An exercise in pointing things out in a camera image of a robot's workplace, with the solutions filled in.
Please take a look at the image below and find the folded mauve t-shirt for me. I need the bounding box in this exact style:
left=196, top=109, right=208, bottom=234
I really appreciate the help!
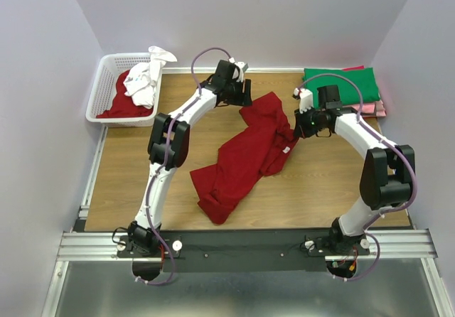
left=361, top=111, right=387, bottom=118

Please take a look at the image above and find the red t-shirt in basket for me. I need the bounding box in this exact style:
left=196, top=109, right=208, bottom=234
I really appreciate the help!
left=96, top=70, right=153, bottom=119

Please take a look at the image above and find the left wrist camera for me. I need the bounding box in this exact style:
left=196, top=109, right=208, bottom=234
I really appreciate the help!
left=228, top=57, right=249, bottom=82

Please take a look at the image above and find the white t-shirt in basket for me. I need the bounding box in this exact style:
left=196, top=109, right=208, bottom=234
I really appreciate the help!
left=123, top=45, right=177, bottom=109

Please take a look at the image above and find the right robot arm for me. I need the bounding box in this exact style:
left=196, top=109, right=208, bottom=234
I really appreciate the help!
left=292, top=85, right=415, bottom=254

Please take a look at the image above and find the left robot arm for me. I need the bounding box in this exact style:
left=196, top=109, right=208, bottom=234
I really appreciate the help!
left=127, top=58, right=252, bottom=257

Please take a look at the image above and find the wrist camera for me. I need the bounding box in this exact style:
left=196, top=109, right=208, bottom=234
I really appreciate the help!
left=293, top=88, right=314, bottom=114
left=228, top=57, right=249, bottom=82

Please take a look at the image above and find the folded magenta t-shirt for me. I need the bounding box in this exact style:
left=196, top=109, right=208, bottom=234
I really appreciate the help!
left=342, top=65, right=365, bottom=72

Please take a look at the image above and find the folded green t-shirt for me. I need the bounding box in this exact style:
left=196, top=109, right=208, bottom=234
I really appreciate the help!
left=303, top=68, right=380, bottom=108

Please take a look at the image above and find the dark red t-shirt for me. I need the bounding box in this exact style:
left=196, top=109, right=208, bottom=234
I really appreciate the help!
left=190, top=92, right=298, bottom=225

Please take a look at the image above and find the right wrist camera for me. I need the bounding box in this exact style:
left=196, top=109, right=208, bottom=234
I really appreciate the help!
left=293, top=88, right=314, bottom=114

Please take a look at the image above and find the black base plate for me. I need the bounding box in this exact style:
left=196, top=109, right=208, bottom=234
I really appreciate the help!
left=112, top=227, right=370, bottom=280

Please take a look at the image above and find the white plastic laundry basket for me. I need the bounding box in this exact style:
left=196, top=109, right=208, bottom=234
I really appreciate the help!
left=85, top=53, right=163, bottom=128

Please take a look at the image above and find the white wall trim strip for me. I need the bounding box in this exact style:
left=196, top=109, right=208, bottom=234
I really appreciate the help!
left=162, top=67, right=304, bottom=74

